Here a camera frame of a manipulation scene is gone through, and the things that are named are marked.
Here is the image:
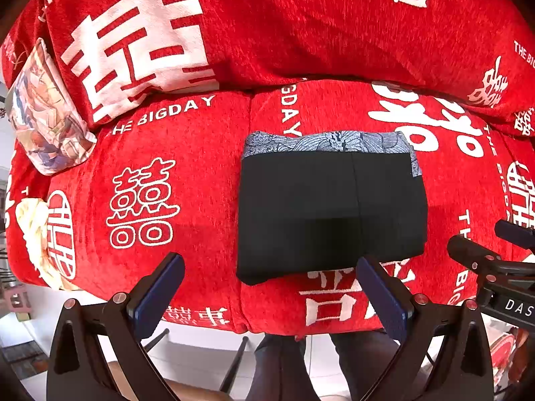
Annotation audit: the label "wooden stool with black legs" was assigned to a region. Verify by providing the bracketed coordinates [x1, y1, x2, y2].
[106, 328, 251, 401]

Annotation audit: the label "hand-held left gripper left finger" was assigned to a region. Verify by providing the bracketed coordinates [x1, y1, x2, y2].
[46, 252, 187, 401]

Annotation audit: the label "person's leg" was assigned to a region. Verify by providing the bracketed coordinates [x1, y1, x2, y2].
[246, 334, 319, 401]
[330, 329, 404, 401]

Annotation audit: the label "red patterned object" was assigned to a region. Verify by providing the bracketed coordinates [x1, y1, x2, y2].
[489, 328, 535, 389]

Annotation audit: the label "picture printed pillow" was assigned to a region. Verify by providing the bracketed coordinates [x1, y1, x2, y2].
[4, 37, 98, 176]

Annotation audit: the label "red printed sofa cover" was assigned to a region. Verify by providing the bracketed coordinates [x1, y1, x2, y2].
[0, 0, 535, 339]

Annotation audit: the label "black pants with patterned waistband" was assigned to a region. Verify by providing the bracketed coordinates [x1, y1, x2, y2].
[236, 130, 429, 287]

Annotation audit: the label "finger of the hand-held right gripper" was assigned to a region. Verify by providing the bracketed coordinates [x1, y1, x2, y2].
[447, 235, 503, 280]
[494, 219, 535, 254]

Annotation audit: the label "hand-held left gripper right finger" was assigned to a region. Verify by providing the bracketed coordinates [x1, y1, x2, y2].
[356, 256, 496, 401]

